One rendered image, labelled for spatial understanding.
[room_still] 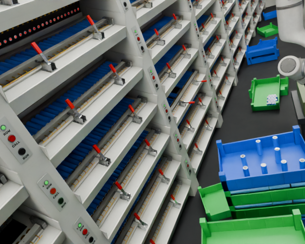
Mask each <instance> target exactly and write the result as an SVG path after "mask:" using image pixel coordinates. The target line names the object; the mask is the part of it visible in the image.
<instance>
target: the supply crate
mask: <svg viewBox="0 0 305 244"><path fill-rule="evenodd" d="M292 128H293V131H292V132H286V133H281V134H276V135H270V136H265V137H258V138H253V139H247V140H242V141H236V142H231V143H226V144H222V141H221V140H217V141H216V144H217V147H218V158H219V170H220V172H219V178H220V181H221V184H222V187H223V190H224V192H227V191H235V190H243V189H251V188H259V187H267V186H275V185H283V184H291V183H302V182H305V169H300V165H299V159H301V158H303V159H305V141H304V139H303V137H302V135H301V134H300V127H299V126H298V125H295V126H293V127H292ZM273 136H277V137H278V143H279V148H280V152H281V159H282V160H286V161H287V165H288V171H283V172H282V167H281V164H278V163H277V162H276V157H275V150H274V144H273V138H272V137H273ZM258 139H259V140H261V145H262V150H263V154H262V155H258V150H257V146H256V140H258ZM242 154H244V155H245V156H246V160H247V165H248V169H249V173H250V176H248V177H245V176H244V171H243V165H242V162H241V158H240V156H241V155H242ZM262 163H265V164H266V165H267V170H268V174H262V171H261V166H260V165H261V164H262Z"/></svg>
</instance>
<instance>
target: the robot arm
mask: <svg viewBox="0 0 305 244"><path fill-rule="evenodd" d="M275 2H276V13H277V23H278V33H279V38H280V40H281V41H284V42H289V43H294V44H298V45H301V46H303V47H305V0H304V7H303V0H275ZM278 71H279V73H280V74H282V75H283V76H286V77H288V78H290V79H293V80H296V81H297V82H298V83H299V84H301V85H304V86H305V59H301V57H299V58H297V57H295V56H286V57H284V58H283V59H281V61H280V62H279V64H278Z"/></svg>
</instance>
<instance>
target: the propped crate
mask: <svg viewBox="0 0 305 244"><path fill-rule="evenodd" d="M280 86H281V80H280V75H277V77H272V78H265V79H258V80H257V79H256V78H254V86H253V95H252V103H251V107H252V110H253V111H260V110H274V109H280ZM272 94H273V95H274V94H276V96H277V97H278V101H276V102H275V103H276V105H269V106H267V96H268V95H272Z"/></svg>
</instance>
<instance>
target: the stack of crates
mask: <svg viewBox="0 0 305 244"><path fill-rule="evenodd" d="M199 223H200V225H201V244H305V227H304V224H303V222H302V218H301V213H300V210H299V209H294V210H292V215H280V216H269V217H257V218H246V219H235V220H224V221H213V222H207V221H206V218H200V219H199Z"/></svg>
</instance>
